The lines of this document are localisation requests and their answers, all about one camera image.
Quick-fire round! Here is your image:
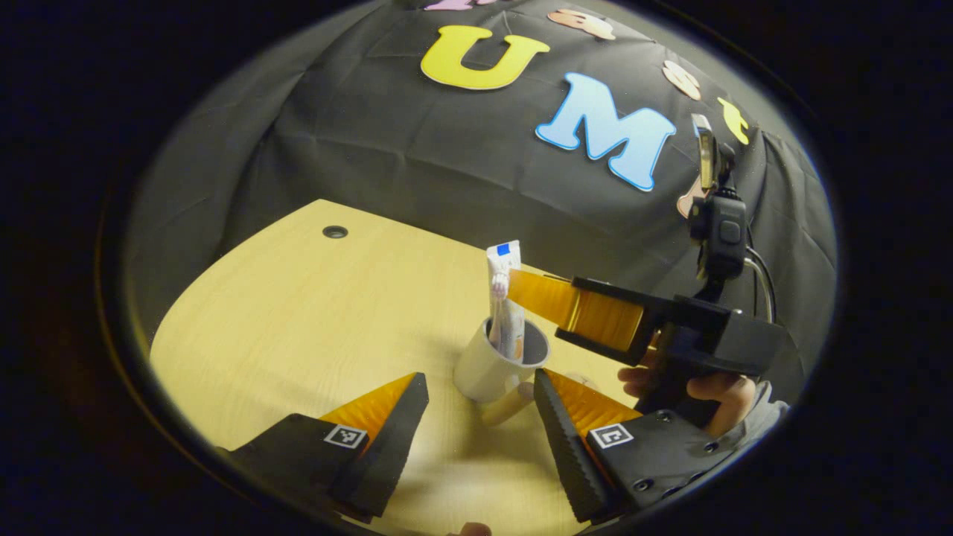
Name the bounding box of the white toothpaste tube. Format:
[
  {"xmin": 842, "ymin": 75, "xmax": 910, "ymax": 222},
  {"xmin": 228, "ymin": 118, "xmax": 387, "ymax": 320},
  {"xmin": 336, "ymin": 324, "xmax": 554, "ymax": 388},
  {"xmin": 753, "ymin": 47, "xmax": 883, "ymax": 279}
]
[{"xmin": 486, "ymin": 240, "xmax": 526, "ymax": 362}]

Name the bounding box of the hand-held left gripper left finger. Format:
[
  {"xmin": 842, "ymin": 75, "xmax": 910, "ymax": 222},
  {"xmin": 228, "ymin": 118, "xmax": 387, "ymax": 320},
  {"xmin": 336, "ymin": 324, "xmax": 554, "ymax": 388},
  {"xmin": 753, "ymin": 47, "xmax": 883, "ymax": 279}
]
[{"xmin": 222, "ymin": 372, "xmax": 431, "ymax": 522}]

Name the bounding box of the white cup with wooden handle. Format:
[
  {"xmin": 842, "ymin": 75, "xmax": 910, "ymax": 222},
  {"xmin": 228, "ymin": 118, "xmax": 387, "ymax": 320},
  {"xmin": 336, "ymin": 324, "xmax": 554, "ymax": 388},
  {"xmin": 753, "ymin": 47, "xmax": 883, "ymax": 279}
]
[{"xmin": 453, "ymin": 316, "xmax": 550, "ymax": 427}]

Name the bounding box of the pale pink toothbrush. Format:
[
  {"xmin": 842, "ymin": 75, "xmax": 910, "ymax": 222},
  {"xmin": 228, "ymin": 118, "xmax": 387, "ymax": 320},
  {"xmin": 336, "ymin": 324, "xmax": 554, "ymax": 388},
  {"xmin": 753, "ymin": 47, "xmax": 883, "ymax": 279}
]
[{"xmin": 490, "ymin": 272, "xmax": 514, "ymax": 354}]

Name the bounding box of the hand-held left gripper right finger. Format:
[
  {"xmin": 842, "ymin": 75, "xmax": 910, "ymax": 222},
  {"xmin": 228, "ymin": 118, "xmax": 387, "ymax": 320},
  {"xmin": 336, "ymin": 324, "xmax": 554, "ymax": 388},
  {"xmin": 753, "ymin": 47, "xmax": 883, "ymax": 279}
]
[{"xmin": 533, "ymin": 368, "xmax": 748, "ymax": 524}]

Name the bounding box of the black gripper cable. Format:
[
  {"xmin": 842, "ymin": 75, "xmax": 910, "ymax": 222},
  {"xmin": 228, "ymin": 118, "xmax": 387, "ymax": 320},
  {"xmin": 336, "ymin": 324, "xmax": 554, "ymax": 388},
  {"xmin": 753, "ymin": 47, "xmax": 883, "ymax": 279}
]
[{"xmin": 745, "ymin": 246, "xmax": 779, "ymax": 325}]

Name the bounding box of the light wooden desktop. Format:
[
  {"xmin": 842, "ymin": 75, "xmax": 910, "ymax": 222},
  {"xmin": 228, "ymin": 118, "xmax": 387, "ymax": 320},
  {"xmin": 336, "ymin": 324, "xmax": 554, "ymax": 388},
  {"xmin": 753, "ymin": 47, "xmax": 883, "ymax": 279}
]
[{"xmin": 149, "ymin": 199, "xmax": 648, "ymax": 536}]

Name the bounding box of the black backdrop cloth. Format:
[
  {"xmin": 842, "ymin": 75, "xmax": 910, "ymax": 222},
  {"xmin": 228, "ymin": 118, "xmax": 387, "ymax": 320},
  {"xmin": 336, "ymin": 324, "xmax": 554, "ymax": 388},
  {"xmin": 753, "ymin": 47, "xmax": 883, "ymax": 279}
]
[{"xmin": 123, "ymin": 0, "xmax": 838, "ymax": 403}]

